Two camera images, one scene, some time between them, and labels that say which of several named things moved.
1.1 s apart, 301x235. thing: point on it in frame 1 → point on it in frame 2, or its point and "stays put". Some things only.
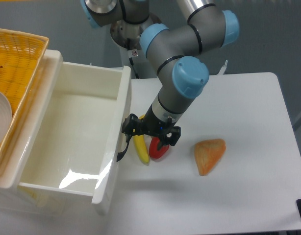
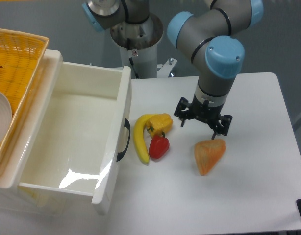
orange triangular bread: x=207 y=153 stays put
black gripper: x=133 y=126 → x=205 y=112
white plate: x=2 y=117 stays put
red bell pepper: x=154 y=152 stays put
